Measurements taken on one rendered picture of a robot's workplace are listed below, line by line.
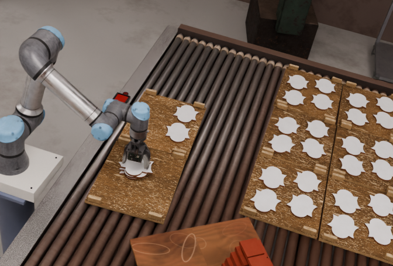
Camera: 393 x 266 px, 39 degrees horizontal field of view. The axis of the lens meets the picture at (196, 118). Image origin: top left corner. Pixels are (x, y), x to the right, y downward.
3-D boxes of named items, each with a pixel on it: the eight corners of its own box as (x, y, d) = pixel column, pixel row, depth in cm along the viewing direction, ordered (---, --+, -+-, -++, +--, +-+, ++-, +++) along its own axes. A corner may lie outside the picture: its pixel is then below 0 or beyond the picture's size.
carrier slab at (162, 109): (117, 141, 267) (117, 138, 266) (144, 93, 298) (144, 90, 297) (186, 160, 264) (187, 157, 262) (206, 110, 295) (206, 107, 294)
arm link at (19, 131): (-10, 151, 235) (-12, 126, 227) (7, 133, 246) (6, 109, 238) (15, 159, 234) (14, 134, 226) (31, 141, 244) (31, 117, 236)
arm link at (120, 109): (98, 107, 221) (123, 115, 219) (109, 93, 230) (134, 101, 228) (97, 123, 225) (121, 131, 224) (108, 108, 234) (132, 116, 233)
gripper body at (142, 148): (124, 160, 237) (126, 140, 229) (129, 147, 244) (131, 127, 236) (141, 164, 237) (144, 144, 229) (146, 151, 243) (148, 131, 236)
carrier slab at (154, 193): (84, 203, 235) (84, 200, 234) (116, 141, 266) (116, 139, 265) (163, 224, 232) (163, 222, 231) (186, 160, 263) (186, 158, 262)
